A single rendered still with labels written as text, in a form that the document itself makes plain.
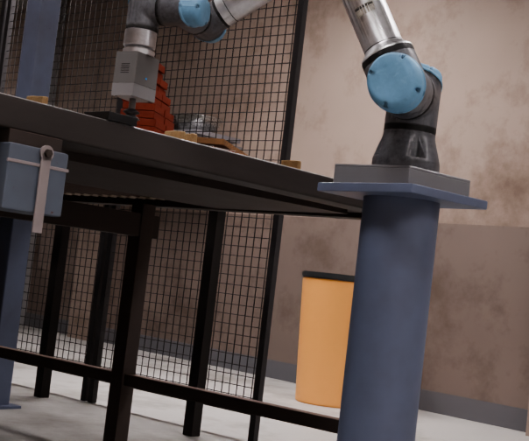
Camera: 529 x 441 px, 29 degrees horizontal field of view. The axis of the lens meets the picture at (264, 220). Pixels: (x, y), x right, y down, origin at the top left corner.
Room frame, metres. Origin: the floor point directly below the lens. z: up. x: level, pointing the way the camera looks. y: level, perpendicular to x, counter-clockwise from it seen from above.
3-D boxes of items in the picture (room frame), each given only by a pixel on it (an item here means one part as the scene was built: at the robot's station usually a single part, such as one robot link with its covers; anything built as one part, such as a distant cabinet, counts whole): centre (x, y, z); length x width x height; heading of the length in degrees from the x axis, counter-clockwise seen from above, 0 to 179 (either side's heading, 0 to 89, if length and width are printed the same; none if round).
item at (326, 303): (5.86, -0.48, 0.36); 0.47 x 0.46 x 0.73; 131
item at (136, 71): (2.40, 0.34, 1.08); 0.10 x 0.09 x 0.16; 59
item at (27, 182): (1.91, 0.45, 0.77); 0.14 x 0.11 x 0.18; 140
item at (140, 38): (2.39, 0.34, 1.16); 0.08 x 0.08 x 0.05
